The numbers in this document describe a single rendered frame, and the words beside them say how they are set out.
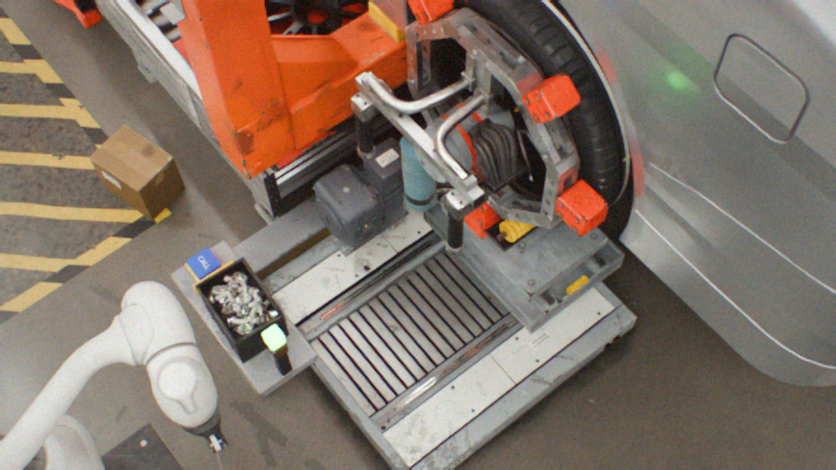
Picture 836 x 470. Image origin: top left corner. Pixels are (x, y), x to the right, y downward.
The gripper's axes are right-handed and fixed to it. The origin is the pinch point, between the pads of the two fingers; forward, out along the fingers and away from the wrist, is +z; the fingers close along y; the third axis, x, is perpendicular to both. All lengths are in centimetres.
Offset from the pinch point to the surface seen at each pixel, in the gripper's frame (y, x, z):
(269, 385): -15.2, 15.6, 25.0
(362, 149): -46, 60, -6
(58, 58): -183, 4, 80
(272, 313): -28.2, 24.0, 16.4
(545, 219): -9, 88, -6
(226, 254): -54, 21, 27
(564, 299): -8, 102, 54
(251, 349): -24.2, 15.7, 20.9
